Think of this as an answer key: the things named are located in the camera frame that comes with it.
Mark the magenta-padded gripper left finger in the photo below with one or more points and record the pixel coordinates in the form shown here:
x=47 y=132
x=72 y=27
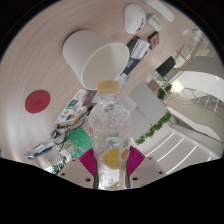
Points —
x=78 y=173

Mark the small white paper note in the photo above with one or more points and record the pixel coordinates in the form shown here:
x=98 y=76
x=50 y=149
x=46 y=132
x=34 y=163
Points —
x=185 y=32

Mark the white cabinet topped with plants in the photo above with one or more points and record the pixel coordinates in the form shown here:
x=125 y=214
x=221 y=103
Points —
x=146 y=103

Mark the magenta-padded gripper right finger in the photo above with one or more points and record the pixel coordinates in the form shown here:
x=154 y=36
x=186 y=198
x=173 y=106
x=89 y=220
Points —
x=146 y=170

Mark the black chair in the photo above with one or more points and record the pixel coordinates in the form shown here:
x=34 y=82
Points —
x=165 y=66

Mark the white computer mouse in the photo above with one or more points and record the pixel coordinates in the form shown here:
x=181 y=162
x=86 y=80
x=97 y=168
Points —
x=134 y=18

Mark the small black and red box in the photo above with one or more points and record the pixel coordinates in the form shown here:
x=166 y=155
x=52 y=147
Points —
x=153 y=40

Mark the small grey-white oval device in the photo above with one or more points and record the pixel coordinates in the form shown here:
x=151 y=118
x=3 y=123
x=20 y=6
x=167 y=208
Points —
x=154 y=22

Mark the small white packet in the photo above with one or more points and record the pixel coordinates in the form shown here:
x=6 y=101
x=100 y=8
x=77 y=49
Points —
x=43 y=146

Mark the ceiling light strips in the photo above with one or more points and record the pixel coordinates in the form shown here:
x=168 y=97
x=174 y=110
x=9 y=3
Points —
x=173 y=148

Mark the planter with green plants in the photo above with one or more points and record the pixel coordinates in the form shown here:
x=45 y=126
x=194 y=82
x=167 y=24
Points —
x=164 y=91

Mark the flat round red coaster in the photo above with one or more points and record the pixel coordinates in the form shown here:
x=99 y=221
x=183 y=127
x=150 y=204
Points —
x=37 y=101

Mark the clear yellow-capped drink bottle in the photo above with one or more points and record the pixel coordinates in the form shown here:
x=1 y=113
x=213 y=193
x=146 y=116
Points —
x=110 y=133

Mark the white ceramic mug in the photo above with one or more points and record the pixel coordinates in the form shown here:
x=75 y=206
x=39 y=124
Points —
x=83 y=53

